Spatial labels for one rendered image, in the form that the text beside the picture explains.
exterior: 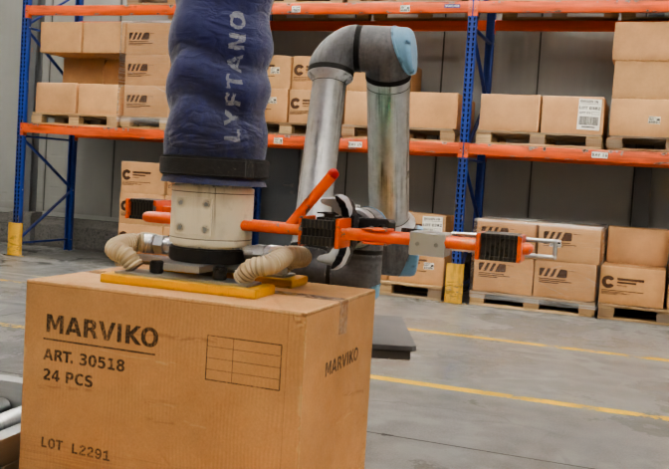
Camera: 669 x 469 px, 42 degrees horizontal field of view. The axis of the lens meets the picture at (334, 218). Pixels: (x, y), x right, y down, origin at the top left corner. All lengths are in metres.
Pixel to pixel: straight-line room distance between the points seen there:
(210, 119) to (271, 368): 0.50
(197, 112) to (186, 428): 0.60
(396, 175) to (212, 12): 0.78
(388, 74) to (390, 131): 0.16
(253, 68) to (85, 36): 9.12
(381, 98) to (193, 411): 0.95
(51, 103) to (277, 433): 9.61
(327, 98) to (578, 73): 8.07
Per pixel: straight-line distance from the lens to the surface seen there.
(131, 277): 1.77
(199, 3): 1.77
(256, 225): 1.76
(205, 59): 1.75
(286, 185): 10.74
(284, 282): 1.83
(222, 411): 1.63
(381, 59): 2.15
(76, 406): 1.80
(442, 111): 8.95
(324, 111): 2.12
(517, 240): 1.63
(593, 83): 10.07
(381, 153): 2.28
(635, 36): 8.81
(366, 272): 2.01
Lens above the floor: 1.18
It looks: 3 degrees down
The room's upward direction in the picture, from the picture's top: 4 degrees clockwise
